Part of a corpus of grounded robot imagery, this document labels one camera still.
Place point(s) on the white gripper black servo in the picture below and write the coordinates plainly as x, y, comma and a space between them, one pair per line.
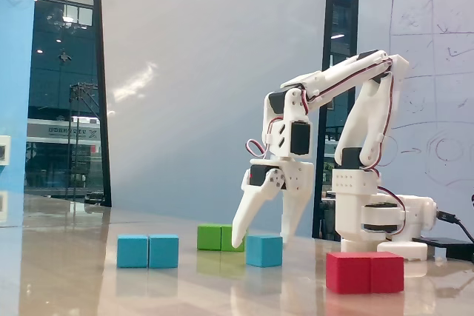
298, 180

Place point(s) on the small blue cube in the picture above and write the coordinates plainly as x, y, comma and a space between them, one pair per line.
263, 251

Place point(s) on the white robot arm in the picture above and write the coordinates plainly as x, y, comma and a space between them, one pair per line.
366, 120

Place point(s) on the long green block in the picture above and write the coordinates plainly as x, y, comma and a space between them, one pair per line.
213, 238

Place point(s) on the long red block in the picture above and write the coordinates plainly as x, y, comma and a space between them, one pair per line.
364, 273

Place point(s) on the long blue block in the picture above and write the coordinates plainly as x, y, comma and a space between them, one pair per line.
148, 251

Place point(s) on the flat black box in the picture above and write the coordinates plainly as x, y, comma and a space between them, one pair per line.
450, 247

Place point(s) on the slim black pillar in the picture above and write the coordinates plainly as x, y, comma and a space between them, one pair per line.
101, 90

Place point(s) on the wide black window frame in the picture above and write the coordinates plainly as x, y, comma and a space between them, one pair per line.
326, 16

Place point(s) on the white wall switch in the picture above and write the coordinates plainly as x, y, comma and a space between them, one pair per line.
4, 150

